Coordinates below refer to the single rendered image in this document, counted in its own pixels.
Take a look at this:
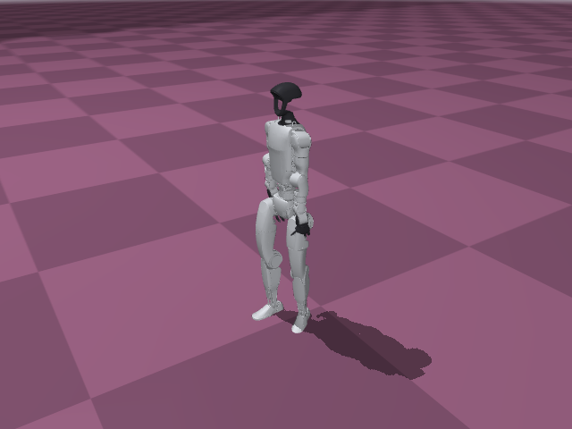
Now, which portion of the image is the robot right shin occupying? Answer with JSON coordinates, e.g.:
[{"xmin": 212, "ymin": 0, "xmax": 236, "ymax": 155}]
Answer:
[{"xmin": 261, "ymin": 258, "xmax": 282, "ymax": 308}]

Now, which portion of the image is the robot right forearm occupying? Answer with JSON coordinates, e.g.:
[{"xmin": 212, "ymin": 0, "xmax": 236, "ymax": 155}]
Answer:
[{"xmin": 265, "ymin": 167, "xmax": 279, "ymax": 197}]

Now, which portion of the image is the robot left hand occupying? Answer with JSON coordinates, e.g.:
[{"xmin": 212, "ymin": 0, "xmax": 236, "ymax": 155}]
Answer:
[{"xmin": 291, "ymin": 216, "xmax": 310, "ymax": 237}]

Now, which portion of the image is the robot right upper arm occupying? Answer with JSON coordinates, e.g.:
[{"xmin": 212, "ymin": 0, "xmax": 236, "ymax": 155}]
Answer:
[{"xmin": 262, "ymin": 121, "xmax": 272, "ymax": 169}]

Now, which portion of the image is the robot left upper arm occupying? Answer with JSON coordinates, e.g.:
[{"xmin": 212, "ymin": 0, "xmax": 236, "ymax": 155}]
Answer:
[{"xmin": 290, "ymin": 130, "xmax": 311, "ymax": 188}]

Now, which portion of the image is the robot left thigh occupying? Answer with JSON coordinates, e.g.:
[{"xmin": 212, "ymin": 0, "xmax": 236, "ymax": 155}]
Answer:
[{"xmin": 286, "ymin": 208, "xmax": 314, "ymax": 281}]

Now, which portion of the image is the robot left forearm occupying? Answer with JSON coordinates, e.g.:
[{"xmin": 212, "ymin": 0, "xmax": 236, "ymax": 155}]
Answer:
[{"xmin": 293, "ymin": 175, "xmax": 308, "ymax": 224}]

